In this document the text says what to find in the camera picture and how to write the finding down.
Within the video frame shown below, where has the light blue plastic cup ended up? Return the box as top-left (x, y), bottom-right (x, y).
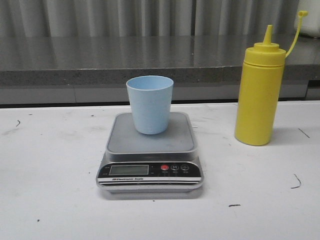
top-left (126, 75), bottom-right (174, 135)

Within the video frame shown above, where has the yellow squeeze bottle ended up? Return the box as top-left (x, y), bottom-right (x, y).
top-left (234, 10), bottom-right (308, 146)

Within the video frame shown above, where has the silver electronic kitchen scale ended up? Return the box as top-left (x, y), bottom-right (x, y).
top-left (96, 112), bottom-right (204, 199)

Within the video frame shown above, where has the grey stone counter ledge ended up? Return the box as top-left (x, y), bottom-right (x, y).
top-left (0, 34), bottom-right (320, 106)

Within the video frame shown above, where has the white container in background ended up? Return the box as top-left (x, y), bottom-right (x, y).
top-left (294, 0), bottom-right (320, 39)

